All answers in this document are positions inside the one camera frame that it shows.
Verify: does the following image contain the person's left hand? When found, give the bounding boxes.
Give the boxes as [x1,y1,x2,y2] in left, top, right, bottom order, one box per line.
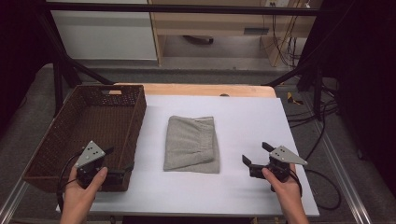
[63,165,108,207]

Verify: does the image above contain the person's right hand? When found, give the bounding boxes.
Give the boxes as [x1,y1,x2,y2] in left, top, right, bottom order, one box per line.
[261,163,303,205]

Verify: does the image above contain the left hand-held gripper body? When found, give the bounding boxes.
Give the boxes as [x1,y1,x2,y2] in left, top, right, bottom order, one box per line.
[74,140,106,189]

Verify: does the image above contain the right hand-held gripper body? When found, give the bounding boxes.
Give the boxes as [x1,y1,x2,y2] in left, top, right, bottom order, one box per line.
[263,145,309,192]

